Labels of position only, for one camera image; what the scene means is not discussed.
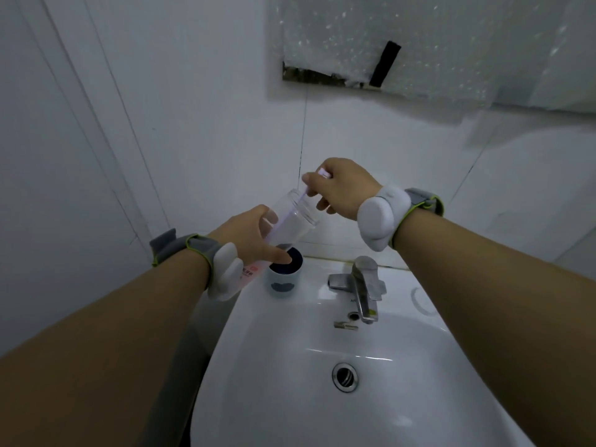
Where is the thin pink white brush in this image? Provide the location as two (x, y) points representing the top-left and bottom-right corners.
(298, 168), (332, 205)

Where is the person's left hand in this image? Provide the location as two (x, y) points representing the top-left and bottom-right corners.
(207, 205), (293, 267)

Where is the person's right forearm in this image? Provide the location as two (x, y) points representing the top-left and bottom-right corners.
(392, 214), (596, 447)

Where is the black tape strip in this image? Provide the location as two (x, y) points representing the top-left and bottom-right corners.
(369, 40), (402, 88)

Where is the chrome sink drain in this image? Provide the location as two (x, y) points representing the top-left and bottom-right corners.
(332, 362), (359, 393)

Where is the white wrist tracker grey strap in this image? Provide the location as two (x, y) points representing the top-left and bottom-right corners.
(357, 184), (445, 252)
(150, 229), (246, 302)

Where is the translucent bubble wrap sheet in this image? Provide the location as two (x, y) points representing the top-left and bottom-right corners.
(265, 0), (596, 113)

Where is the white cup with moustache print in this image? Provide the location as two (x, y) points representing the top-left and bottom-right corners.
(266, 246), (304, 300)

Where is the person's right hand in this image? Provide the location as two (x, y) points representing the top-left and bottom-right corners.
(302, 157), (383, 222)

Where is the chrome sink faucet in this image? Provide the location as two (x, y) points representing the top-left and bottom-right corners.
(327, 256), (387, 325)

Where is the white ceramic sink basin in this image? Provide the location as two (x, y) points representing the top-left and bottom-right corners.
(190, 256), (537, 447)

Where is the person's left forearm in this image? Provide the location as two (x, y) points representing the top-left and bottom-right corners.
(0, 249), (211, 447)

